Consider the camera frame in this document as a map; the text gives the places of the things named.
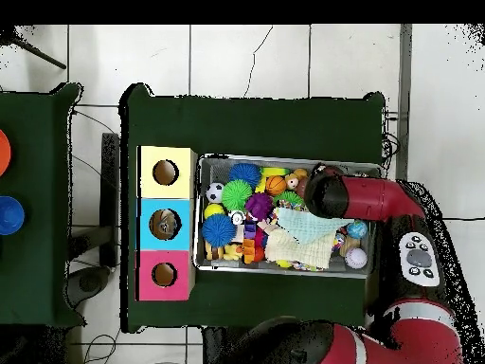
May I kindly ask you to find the orange basketball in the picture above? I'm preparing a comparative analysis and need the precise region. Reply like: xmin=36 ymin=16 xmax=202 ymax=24
xmin=264 ymin=174 xmax=289 ymax=197

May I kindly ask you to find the mint knitted cloth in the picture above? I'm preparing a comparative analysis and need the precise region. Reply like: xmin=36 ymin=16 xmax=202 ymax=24
xmin=276 ymin=207 xmax=355 ymax=246

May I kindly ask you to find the dark green side tablecloth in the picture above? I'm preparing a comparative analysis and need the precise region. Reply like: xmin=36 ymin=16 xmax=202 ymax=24
xmin=0 ymin=82 xmax=87 ymax=329

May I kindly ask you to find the black and white soccer ball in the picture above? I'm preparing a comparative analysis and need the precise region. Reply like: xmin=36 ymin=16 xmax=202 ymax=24
xmin=205 ymin=182 xmax=225 ymax=204

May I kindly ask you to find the small blue koosh ball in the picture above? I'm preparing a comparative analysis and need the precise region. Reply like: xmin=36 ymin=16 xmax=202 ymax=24
xmin=228 ymin=162 xmax=262 ymax=191

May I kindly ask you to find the wire mesh bin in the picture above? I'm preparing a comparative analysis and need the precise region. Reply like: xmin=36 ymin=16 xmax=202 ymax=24
xmin=192 ymin=153 xmax=384 ymax=281

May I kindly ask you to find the blue green globe ball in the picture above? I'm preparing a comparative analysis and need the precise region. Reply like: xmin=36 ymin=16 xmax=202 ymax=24
xmin=346 ymin=219 xmax=369 ymax=241

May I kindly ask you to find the green koosh ball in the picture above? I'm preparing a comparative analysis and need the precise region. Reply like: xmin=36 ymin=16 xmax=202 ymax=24
xmin=221 ymin=178 xmax=254 ymax=212

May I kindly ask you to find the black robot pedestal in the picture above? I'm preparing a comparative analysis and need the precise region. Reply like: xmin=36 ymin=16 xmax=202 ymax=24
xmin=202 ymin=326 xmax=236 ymax=364

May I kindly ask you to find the black upright panel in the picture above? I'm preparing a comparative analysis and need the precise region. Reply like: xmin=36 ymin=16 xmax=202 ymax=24
xmin=99 ymin=132 xmax=121 ymax=268

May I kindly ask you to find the cream knitted cloth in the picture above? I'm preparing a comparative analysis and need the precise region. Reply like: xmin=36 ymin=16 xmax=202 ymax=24
xmin=263 ymin=227 xmax=336 ymax=269

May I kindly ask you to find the orange bowl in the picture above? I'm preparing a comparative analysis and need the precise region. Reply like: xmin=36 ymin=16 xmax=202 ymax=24
xmin=0 ymin=128 xmax=12 ymax=178

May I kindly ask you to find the wooden box with three holes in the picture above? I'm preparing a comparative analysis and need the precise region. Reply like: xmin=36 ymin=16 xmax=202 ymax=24
xmin=135 ymin=145 xmax=198 ymax=302

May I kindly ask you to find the large blue koosh ball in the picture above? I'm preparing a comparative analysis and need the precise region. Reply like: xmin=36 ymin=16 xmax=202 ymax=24
xmin=201 ymin=213 xmax=238 ymax=248

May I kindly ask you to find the white baseball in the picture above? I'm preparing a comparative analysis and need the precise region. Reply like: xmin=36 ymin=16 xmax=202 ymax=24
xmin=344 ymin=246 xmax=369 ymax=270

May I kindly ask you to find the black tripod leg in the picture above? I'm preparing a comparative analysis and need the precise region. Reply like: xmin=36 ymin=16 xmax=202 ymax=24
xmin=10 ymin=35 xmax=67 ymax=70

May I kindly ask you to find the blue bowl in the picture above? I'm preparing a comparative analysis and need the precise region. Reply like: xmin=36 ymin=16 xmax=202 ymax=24
xmin=0 ymin=195 xmax=26 ymax=236

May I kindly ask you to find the purple spiky toy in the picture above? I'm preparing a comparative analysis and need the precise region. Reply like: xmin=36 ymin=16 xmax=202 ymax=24
xmin=244 ymin=191 xmax=275 ymax=222

